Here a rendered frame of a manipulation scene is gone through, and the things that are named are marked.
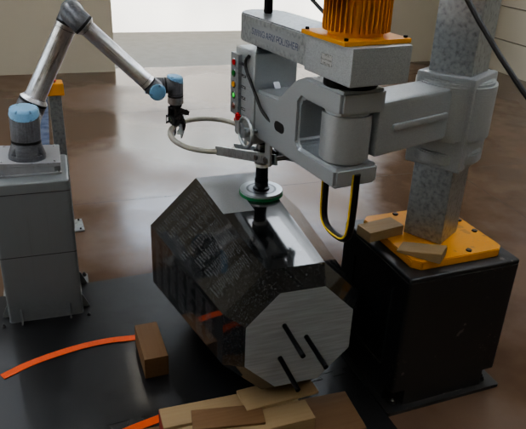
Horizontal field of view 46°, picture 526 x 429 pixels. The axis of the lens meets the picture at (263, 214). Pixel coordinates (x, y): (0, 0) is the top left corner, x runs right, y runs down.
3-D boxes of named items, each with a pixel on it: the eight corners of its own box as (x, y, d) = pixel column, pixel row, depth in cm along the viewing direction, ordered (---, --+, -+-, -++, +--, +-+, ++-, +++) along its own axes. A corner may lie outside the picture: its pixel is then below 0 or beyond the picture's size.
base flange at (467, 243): (440, 211, 327) (442, 203, 325) (503, 255, 286) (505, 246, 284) (359, 224, 311) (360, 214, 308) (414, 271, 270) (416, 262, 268)
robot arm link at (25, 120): (8, 143, 315) (6, 110, 308) (12, 134, 330) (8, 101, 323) (40, 143, 319) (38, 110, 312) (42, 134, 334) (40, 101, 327)
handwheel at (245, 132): (269, 151, 277) (271, 118, 271) (249, 154, 273) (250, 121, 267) (254, 140, 289) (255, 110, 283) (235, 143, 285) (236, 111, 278)
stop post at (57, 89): (82, 219, 466) (67, 77, 419) (84, 231, 450) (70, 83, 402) (54, 222, 459) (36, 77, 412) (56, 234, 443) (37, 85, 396)
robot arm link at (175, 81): (164, 72, 351) (181, 71, 353) (165, 94, 357) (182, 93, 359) (167, 77, 343) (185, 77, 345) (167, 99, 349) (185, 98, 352)
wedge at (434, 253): (445, 254, 276) (448, 245, 274) (439, 264, 268) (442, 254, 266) (403, 243, 285) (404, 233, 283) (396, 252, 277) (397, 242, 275)
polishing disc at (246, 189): (231, 192, 305) (231, 190, 304) (254, 179, 321) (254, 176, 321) (268, 203, 295) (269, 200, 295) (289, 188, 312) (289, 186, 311)
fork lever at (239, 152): (305, 161, 283) (304, 150, 282) (268, 166, 275) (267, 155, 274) (242, 151, 344) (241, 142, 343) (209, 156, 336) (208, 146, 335)
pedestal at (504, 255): (423, 315, 369) (443, 203, 337) (498, 386, 315) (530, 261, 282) (325, 336, 347) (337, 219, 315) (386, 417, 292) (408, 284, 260)
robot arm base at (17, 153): (8, 163, 316) (6, 145, 312) (8, 151, 333) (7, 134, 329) (47, 162, 323) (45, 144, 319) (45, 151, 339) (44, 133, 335)
